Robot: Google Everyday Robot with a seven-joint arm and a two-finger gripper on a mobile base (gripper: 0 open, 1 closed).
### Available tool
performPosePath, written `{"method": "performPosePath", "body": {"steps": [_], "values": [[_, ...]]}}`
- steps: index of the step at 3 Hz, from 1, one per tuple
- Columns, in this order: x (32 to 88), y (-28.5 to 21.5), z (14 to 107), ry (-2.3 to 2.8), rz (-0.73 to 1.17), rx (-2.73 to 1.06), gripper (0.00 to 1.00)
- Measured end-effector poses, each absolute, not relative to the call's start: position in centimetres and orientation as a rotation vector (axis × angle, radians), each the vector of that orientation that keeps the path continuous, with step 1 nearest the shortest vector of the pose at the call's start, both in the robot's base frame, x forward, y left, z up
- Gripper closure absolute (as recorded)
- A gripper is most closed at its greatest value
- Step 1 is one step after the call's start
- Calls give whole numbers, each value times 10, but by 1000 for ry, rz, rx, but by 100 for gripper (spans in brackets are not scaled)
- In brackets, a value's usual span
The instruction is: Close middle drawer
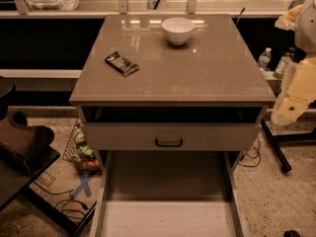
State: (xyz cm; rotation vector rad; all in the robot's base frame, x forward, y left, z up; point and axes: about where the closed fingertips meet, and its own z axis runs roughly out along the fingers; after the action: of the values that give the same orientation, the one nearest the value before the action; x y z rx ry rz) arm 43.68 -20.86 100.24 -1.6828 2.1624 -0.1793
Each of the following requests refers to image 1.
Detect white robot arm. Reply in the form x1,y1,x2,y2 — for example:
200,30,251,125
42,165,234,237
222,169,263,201
271,0,316,125

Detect grey drawer cabinet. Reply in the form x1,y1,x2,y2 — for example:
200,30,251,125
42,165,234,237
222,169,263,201
70,15,275,166

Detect open bottom drawer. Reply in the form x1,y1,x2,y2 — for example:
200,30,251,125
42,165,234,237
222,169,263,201
89,151,247,237

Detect black snack bar packet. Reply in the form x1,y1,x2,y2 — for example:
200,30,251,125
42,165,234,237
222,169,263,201
105,51,139,77

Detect white ceramic bowl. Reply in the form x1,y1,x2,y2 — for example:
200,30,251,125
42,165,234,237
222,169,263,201
161,18,196,44

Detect clear water bottle blue label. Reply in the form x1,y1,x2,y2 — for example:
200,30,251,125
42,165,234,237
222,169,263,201
257,47,272,71

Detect black metal stand leg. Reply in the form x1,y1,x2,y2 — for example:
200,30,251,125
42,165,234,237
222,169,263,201
261,119,316,174

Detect clear bottle with yellow liquid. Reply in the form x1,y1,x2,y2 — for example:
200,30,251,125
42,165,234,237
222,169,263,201
274,47,295,79

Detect brown curved object on table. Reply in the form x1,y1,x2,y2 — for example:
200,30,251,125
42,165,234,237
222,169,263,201
0,112,54,167

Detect black side table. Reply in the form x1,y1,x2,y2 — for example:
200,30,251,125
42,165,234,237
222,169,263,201
0,77,96,237

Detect middle drawer with black handle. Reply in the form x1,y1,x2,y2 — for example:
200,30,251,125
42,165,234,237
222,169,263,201
83,122,261,151

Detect wire basket with items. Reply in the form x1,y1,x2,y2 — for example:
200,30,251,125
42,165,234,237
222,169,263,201
62,119,99,172

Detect black cable on floor right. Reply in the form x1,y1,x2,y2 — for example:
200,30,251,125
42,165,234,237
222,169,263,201
238,135,263,169

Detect black cable on floor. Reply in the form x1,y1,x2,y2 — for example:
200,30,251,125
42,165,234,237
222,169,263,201
238,135,263,169
33,181,92,223

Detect black cable on floor left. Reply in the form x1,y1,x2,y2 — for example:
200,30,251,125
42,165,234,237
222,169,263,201
33,181,92,223

